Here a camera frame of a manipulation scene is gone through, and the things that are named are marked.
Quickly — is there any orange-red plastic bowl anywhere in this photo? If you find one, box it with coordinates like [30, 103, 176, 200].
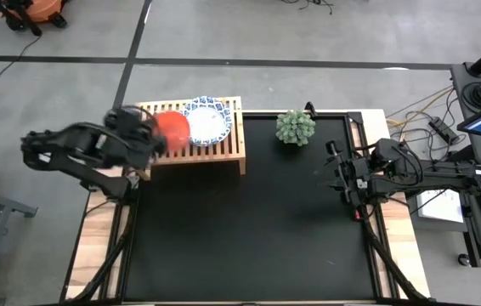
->
[154, 110, 192, 153]

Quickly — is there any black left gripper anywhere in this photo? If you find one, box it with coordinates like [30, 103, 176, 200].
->
[106, 108, 168, 170]

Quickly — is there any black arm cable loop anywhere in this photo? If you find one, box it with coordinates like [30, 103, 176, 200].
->
[127, 105, 160, 128]

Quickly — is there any green potted succulent plant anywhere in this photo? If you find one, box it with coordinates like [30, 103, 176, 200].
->
[274, 109, 317, 148]

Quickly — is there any black power strip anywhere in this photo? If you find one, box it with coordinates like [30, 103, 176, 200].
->
[428, 116, 461, 144]

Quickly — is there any black table mat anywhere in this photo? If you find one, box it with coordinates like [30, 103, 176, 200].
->
[122, 112, 378, 303]

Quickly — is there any black frame strut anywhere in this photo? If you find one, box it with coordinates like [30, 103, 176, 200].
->
[357, 206, 435, 303]
[68, 199, 138, 303]

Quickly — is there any white paper sheet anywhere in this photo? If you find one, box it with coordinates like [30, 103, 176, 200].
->
[416, 189, 466, 224]

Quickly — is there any black cable bundle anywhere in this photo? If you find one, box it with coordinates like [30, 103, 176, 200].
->
[280, 0, 335, 16]

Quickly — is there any wooden slatted shelf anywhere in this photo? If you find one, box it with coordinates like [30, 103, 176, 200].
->
[128, 96, 247, 182]

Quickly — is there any black floor cable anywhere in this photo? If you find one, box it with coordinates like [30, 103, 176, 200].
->
[0, 36, 42, 123]

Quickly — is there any orange shop vacuum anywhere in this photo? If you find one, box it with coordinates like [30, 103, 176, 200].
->
[0, 0, 71, 31]

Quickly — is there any blue patterned paper plate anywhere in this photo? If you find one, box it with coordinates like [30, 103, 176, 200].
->
[182, 95, 234, 148]

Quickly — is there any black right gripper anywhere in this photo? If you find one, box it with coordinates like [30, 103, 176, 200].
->
[323, 140, 376, 204]

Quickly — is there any yellow cable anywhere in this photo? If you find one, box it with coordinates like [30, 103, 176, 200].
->
[387, 87, 455, 128]

